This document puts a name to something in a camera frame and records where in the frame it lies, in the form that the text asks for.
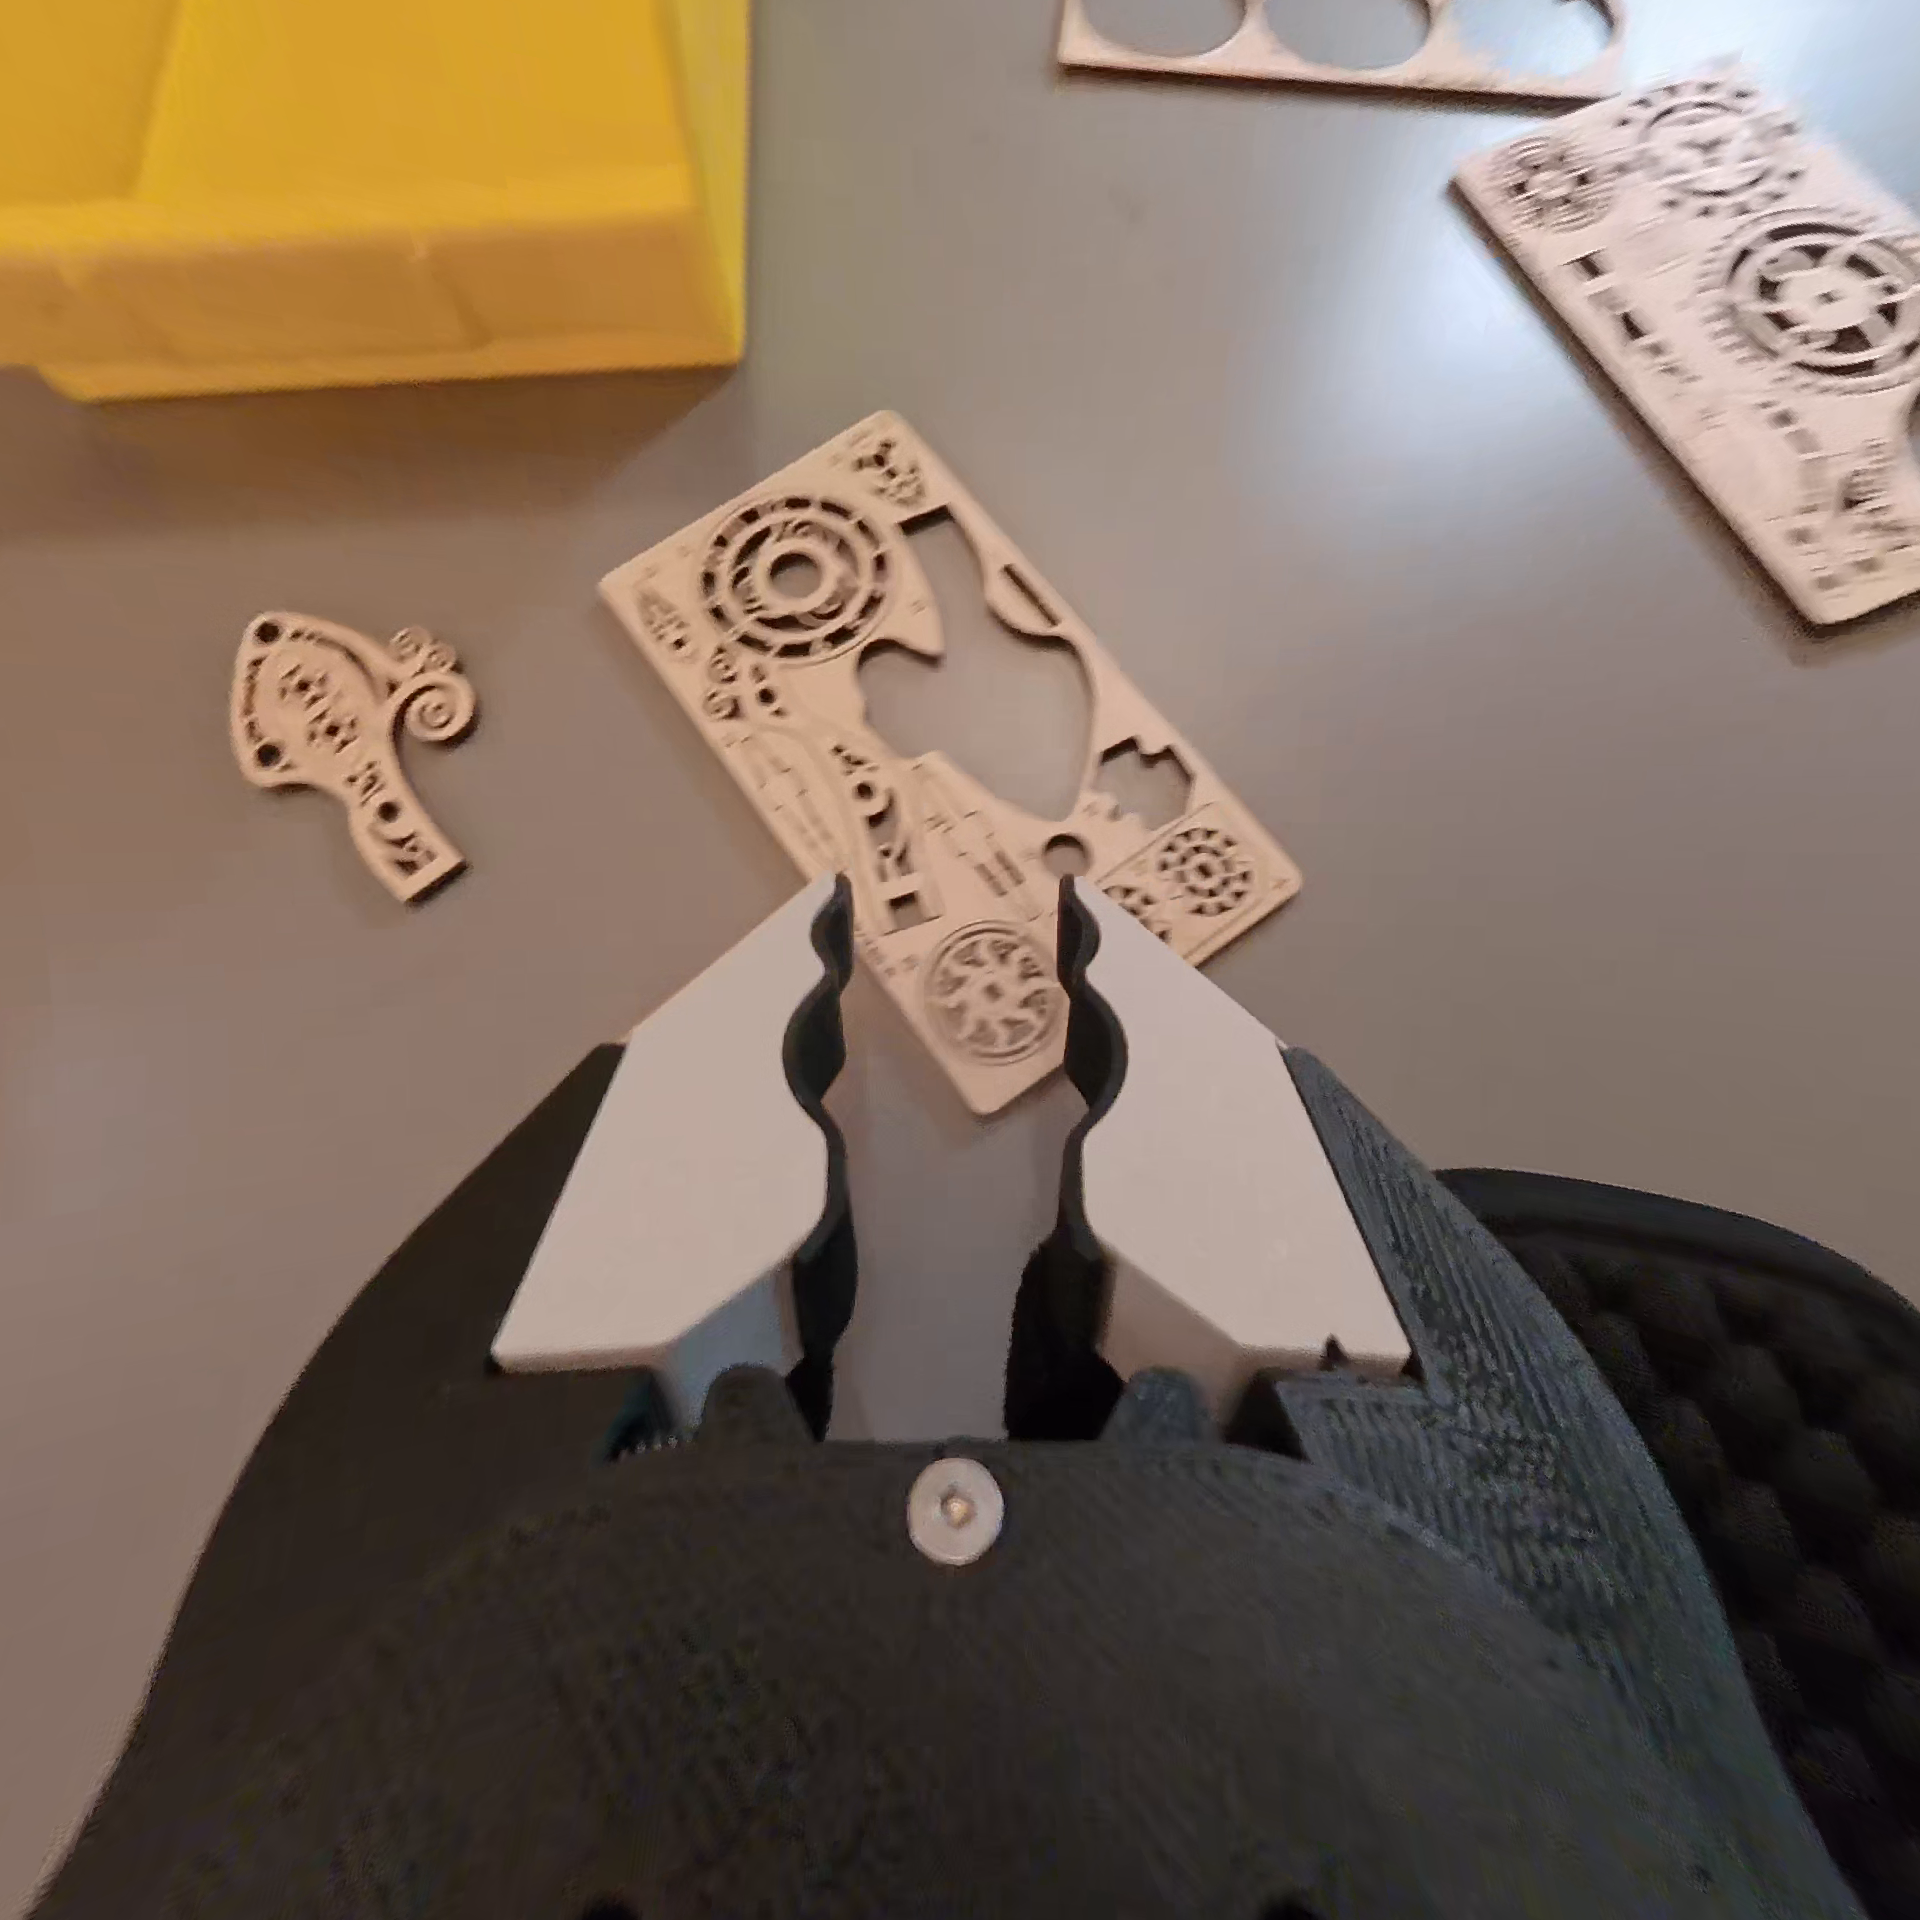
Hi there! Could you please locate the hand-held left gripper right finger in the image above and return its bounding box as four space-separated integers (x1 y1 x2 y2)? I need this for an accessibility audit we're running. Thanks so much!
1055 877 1417 1446

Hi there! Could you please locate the wooden sheet with round holes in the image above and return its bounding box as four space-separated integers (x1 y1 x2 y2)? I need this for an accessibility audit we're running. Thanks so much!
1055 0 1627 104

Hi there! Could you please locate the grey desk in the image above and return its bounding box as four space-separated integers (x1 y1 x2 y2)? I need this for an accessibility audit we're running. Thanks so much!
0 0 1920 1920

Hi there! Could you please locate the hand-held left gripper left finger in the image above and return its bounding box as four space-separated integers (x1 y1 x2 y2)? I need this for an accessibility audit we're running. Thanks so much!
490 872 858 1422

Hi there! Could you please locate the yellow plastic bin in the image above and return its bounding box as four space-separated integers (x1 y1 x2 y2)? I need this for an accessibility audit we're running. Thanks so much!
0 0 752 404

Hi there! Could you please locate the wooden sheet with large gears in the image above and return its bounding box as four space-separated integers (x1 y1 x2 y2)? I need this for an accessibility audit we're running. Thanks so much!
1452 56 1920 630

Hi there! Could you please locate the mushroom-shaped wooden piece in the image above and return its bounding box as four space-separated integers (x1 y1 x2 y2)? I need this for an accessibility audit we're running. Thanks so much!
227 610 486 910

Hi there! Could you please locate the black mesh office chair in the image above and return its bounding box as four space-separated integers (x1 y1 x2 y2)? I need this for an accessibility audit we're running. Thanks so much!
1434 1166 1920 1920

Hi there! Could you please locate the wooden sheet with curved cutout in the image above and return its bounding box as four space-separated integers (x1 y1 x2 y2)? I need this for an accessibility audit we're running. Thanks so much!
597 410 1302 1122

